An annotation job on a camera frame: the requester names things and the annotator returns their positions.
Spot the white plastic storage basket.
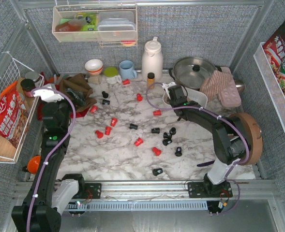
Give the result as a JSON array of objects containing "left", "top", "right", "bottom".
[{"left": 163, "top": 86, "right": 208, "bottom": 109}]

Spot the red capsule pair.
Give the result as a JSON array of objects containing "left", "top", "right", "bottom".
[
  {"left": 105, "top": 126, "right": 112, "bottom": 136},
  {"left": 95, "top": 130, "right": 104, "bottom": 139}
]

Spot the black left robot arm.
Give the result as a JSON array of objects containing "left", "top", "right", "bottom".
[{"left": 11, "top": 100, "right": 84, "bottom": 232}]

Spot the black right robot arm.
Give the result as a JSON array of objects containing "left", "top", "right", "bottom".
[{"left": 165, "top": 85, "right": 251, "bottom": 194}]

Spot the red cloth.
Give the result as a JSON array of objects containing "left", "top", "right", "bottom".
[{"left": 55, "top": 73, "right": 97, "bottom": 118}]

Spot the steel pot with glass lid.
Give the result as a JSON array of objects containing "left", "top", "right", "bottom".
[{"left": 168, "top": 57, "right": 222, "bottom": 90}]

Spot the orange spice bottle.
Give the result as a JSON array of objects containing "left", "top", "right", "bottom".
[{"left": 147, "top": 72, "right": 155, "bottom": 89}]

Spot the black capsule cluster top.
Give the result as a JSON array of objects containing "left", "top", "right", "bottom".
[{"left": 169, "top": 127, "right": 176, "bottom": 135}]

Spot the black capsule cluster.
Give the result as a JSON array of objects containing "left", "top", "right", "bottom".
[
  {"left": 162, "top": 139, "right": 172, "bottom": 146},
  {"left": 163, "top": 132, "right": 172, "bottom": 139},
  {"left": 169, "top": 127, "right": 176, "bottom": 135}
]

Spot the pink striped towel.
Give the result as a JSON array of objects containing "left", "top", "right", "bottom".
[{"left": 199, "top": 70, "right": 233, "bottom": 101}]

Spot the red capsule by cloth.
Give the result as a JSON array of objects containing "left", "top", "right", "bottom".
[{"left": 90, "top": 105, "right": 98, "bottom": 114}]

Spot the black capsule cluster middle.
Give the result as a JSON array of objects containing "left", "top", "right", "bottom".
[{"left": 163, "top": 132, "right": 172, "bottom": 139}]

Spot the brown cloth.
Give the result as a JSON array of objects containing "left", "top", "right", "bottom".
[{"left": 59, "top": 73, "right": 97, "bottom": 113}]

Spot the dark lidded sauce jar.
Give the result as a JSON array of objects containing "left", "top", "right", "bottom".
[{"left": 20, "top": 79, "right": 36, "bottom": 98}]

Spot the white thermos jug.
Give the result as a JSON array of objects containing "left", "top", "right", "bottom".
[{"left": 141, "top": 36, "right": 164, "bottom": 82}]

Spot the black capsule cluster bottom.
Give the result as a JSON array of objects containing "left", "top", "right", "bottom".
[{"left": 162, "top": 139, "right": 172, "bottom": 146}]

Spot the silver lidded jar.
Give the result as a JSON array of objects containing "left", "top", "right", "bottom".
[{"left": 25, "top": 71, "right": 41, "bottom": 87}]

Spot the red snack bag left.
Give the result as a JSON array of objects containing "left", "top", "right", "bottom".
[{"left": 0, "top": 81, "right": 28, "bottom": 148}]

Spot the black capsule top lying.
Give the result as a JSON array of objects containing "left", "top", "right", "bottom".
[{"left": 102, "top": 99, "right": 110, "bottom": 105}]

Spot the small beige pepper jar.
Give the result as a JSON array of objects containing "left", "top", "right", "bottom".
[{"left": 88, "top": 75, "right": 102, "bottom": 85}]

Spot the black capsule upright top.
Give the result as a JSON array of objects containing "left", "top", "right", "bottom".
[{"left": 102, "top": 91, "right": 109, "bottom": 99}]

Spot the pink silicone mould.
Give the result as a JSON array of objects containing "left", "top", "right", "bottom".
[{"left": 218, "top": 67, "right": 241, "bottom": 108}]

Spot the orange ball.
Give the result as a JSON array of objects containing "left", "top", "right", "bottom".
[{"left": 27, "top": 155, "right": 41, "bottom": 174}]

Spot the blue mug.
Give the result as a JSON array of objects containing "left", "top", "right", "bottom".
[{"left": 119, "top": 60, "right": 137, "bottom": 80}]

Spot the white striped bowl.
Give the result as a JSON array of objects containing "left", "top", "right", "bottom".
[{"left": 84, "top": 59, "right": 103, "bottom": 75}]

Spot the steel ladle bowl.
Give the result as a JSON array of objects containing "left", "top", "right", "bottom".
[{"left": 234, "top": 79, "right": 245, "bottom": 94}]

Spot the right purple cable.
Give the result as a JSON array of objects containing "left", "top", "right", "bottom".
[{"left": 146, "top": 82, "right": 252, "bottom": 216}]

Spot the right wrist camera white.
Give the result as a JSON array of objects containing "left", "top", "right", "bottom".
[{"left": 161, "top": 82, "right": 177, "bottom": 95}]

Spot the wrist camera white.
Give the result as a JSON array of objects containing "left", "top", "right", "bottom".
[
  {"left": 32, "top": 84, "right": 64, "bottom": 102},
  {"left": 161, "top": 82, "right": 177, "bottom": 95}
]

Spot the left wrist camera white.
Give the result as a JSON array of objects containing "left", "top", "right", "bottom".
[{"left": 32, "top": 84, "right": 64, "bottom": 102}]

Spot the white wire basket left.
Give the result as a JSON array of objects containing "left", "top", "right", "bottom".
[{"left": 0, "top": 52, "right": 39, "bottom": 163}]

